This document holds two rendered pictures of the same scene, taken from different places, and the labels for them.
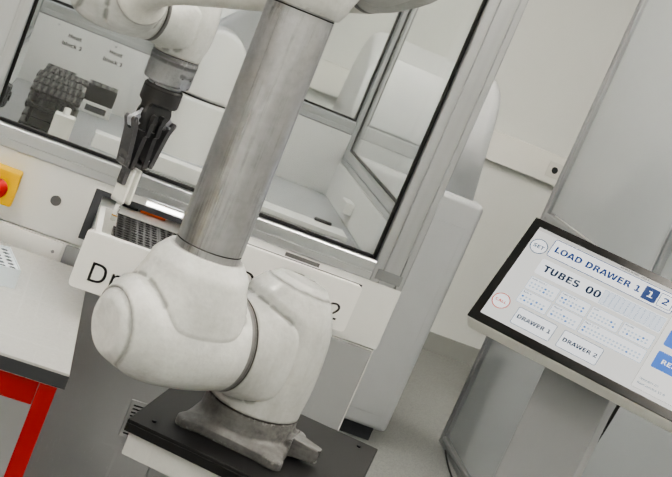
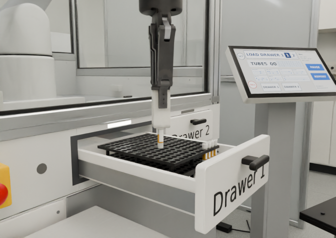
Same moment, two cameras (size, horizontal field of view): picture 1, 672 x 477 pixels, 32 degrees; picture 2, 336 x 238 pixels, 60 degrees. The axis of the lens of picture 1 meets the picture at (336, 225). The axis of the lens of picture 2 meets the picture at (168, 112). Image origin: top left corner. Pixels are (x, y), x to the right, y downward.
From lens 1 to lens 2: 1.91 m
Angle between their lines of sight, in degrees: 38
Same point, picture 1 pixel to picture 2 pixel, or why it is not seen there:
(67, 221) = (59, 179)
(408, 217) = (214, 62)
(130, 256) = (230, 165)
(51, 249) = (56, 211)
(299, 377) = not seen: outside the picture
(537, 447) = (278, 137)
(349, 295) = (210, 117)
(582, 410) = (288, 113)
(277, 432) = not seen: outside the picture
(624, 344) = (300, 77)
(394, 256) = (214, 86)
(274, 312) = not seen: outside the picture
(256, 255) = (174, 121)
